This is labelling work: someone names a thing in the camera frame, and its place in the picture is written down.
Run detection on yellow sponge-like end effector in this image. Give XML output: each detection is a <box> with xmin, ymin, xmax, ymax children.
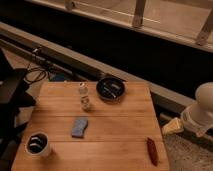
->
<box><xmin>162</xmin><ymin>117</ymin><xmax>184</xmax><ymax>135</ymax></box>

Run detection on black ceramic bowl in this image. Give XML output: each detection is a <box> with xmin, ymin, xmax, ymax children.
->
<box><xmin>96</xmin><ymin>77</ymin><xmax>125</xmax><ymax>102</ymax></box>

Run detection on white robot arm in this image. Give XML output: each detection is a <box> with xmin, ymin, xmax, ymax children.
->
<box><xmin>162</xmin><ymin>82</ymin><xmax>213</xmax><ymax>137</ymax></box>

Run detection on red pocket knife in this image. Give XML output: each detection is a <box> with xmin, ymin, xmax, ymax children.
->
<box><xmin>146</xmin><ymin>138</ymin><xmax>159</xmax><ymax>166</ymax></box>

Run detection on blue sponge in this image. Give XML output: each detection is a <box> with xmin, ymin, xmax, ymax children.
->
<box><xmin>71</xmin><ymin>117</ymin><xmax>88</xmax><ymax>138</ymax></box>

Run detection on small clear plastic bottle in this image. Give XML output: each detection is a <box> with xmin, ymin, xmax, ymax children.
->
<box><xmin>79</xmin><ymin>82</ymin><xmax>91</xmax><ymax>111</ymax></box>

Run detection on blue object behind table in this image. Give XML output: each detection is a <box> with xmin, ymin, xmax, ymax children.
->
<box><xmin>50</xmin><ymin>74</ymin><xmax>66</xmax><ymax>82</ymax></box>

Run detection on white cup dark interior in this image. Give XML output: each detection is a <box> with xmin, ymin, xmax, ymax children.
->
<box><xmin>25</xmin><ymin>132</ymin><xmax>52</xmax><ymax>157</ymax></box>

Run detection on black equipment at left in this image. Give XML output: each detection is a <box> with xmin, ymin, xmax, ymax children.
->
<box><xmin>0</xmin><ymin>49</ymin><xmax>37</xmax><ymax>164</ymax></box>

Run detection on black cables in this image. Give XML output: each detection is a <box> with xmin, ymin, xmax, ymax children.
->
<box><xmin>23</xmin><ymin>46</ymin><xmax>54</xmax><ymax>84</ymax></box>

